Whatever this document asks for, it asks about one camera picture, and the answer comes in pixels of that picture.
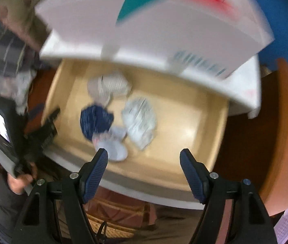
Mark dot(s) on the blue foam mat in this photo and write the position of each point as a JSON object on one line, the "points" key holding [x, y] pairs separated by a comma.
{"points": [[281, 10]]}

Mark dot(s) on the person's left forearm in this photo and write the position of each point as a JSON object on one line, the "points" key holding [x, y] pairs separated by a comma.
{"points": [[6, 216]]}

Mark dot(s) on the brown patterned rug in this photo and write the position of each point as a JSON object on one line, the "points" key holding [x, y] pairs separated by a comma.
{"points": [[118, 211]]}

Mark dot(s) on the person's left hand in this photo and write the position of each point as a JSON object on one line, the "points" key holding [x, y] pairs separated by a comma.
{"points": [[19, 183]]}

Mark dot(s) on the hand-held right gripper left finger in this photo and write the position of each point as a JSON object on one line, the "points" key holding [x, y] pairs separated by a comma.
{"points": [[95, 178]]}

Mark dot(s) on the orange wooden furniture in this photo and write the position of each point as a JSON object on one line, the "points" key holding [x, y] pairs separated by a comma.
{"points": [[286, 137]]}

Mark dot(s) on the dark blue underwear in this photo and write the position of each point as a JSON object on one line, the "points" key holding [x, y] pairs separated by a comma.
{"points": [[94, 119]]}

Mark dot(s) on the striped grey white underwear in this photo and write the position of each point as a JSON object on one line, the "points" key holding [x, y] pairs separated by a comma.
{"points": [[109, 85]]}

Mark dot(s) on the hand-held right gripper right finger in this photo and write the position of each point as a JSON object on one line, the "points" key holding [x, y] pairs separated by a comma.
{"points": [[193, 178]]}

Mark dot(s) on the pale lavender underwear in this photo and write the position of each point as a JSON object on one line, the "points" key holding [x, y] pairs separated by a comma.
{"points": [[113, 144]]}

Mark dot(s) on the white crumpled plastic bag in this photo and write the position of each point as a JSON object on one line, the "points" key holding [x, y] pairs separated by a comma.
{"points": [[23, 89]]}

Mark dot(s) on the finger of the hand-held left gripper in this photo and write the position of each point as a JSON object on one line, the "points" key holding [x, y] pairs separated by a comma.
{"points": [[51, 117], [49, 137]]}

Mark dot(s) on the wooden drawer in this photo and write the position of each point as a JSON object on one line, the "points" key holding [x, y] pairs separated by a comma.
{"points": [[184, 132]]}

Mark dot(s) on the grey plaid cloth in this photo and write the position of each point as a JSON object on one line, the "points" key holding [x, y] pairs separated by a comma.
{"points": [[1, 45]]}

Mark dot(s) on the white cardboard box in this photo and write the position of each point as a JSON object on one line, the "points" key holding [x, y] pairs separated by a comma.
{"points": [[172, 38]]}

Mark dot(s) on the floral beige curtain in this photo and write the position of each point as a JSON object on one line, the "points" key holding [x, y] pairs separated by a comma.
{"points": [[19, 7]]}

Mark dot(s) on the pale mint underwear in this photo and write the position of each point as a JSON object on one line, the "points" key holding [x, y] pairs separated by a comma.
{"points": [[140, 123]]}

